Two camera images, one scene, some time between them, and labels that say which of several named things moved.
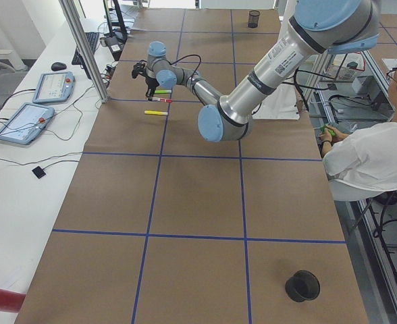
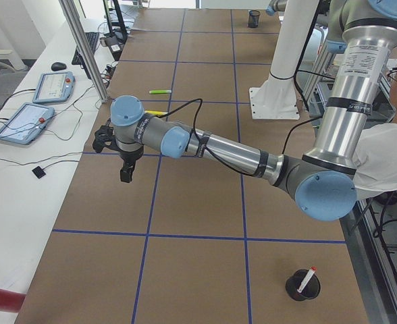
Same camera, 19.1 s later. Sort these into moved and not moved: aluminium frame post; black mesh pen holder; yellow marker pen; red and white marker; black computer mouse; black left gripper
Moved: red and white marker; black left gripper
Not moved: black computer mouse; aluminium frame post; yellow marker pen; black mesh pen holder
